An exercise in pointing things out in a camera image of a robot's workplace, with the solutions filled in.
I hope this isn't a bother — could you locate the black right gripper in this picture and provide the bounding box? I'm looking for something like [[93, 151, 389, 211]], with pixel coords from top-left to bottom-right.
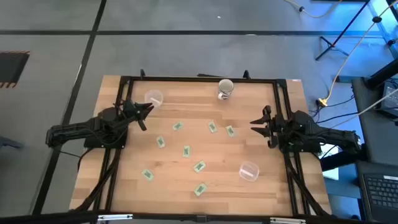
[[249, 105, 292, 150]]

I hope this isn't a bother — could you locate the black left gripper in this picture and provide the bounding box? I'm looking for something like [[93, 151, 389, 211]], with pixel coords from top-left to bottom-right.
[[121, 99, 155, 131]]

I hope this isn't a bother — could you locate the clear plastic container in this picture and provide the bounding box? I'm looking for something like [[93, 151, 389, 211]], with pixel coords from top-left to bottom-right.
[[144, 89, 164, 109], [238, 160, 261, 182]]

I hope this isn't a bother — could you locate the white blue patterned mug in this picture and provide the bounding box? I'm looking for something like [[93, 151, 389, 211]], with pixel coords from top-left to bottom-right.
[[216, 78, 234, 101]]

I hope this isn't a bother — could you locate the black side desk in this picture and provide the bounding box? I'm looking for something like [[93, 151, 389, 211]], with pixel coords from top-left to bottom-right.
[[351, 57, 398, 166]]

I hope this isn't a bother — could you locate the black tripod stand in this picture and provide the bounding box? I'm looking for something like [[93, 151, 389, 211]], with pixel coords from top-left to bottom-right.
[[315, 0, 371, 62]]

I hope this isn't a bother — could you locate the grey electronic device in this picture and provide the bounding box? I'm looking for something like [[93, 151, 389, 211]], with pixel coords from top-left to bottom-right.
[[376, 79, 398, 118]]

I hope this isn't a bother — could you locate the black keyboard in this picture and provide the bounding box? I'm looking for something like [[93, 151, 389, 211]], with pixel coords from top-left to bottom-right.
[[362, 172, 398, 224]]

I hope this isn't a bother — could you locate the pale blue metal stand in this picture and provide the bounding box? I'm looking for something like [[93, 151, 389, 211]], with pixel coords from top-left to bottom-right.
[[366, 0, 398, 60]]

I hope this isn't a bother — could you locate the black metal rig frame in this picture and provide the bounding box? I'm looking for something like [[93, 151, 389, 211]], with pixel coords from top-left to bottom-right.
[[0, 68, 398, 224]]

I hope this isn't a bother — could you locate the silver metal bracket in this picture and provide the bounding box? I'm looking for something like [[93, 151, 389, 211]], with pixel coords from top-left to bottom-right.
[[269, 217, 307, 224], [97, 213, 134, 222]]

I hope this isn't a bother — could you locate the yellow extension cable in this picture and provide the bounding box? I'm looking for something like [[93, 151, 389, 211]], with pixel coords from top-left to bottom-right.
[[326, 0, 398, 101]]

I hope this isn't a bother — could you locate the white cable with black connector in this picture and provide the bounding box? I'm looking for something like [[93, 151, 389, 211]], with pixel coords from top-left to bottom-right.
[[283, 0, 343, 19]]

